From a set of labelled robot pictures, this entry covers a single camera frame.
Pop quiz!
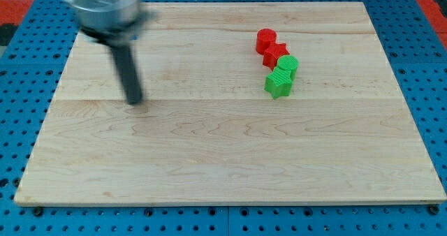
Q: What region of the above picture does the red star block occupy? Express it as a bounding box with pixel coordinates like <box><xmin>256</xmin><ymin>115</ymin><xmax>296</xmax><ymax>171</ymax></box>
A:
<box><xmin>263</xmin><ymin>43</ymin><xmax>290</xmax><ymax>71</ymax></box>

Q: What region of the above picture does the light wooden board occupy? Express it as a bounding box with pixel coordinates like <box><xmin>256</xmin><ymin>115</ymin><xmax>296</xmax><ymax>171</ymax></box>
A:
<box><xmin>15</xmin><ymin>2</ymin><xmax>446</xmax><ymax>207</ymax></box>

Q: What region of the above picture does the green cylinder block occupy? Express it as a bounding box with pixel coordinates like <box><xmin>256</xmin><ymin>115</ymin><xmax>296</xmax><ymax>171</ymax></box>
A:
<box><xmin>277</xmin><ymin>54</ymin><xmax>299</xmax><ymax>81</ymax></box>

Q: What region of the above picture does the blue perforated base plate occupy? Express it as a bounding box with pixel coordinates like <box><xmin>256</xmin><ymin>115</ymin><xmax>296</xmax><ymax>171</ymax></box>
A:
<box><xmin>1</xmin><ymin>0</ymin><xmax>446</xmax><ymax>235</ymax></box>

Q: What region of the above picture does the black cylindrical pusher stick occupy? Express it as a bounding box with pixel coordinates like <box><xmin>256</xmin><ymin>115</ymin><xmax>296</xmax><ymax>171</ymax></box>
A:
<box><xmin>109</xmin><ymin>45</ymin><xmax>143</xmax><ymax>105</ymax></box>

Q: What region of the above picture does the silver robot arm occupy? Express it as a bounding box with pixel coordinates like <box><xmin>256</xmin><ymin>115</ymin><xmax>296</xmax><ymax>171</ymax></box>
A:
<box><xmin>62</xmin><ymin>0</ymin><xmax>156</xmax><ymax>105</ymax></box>

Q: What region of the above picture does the green star block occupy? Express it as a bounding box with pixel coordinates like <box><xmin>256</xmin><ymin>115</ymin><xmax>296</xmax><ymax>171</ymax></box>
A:
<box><xmin>264</xmin><ymin>67</ymin><xmax>293</xmax><ymax>99</ymax></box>

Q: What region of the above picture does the red cylinder block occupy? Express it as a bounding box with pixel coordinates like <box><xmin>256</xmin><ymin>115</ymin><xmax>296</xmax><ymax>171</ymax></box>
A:
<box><xmin>256</xmin><ymin>28</ymin><xmax>277</xmax><ymax>54</ymax></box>

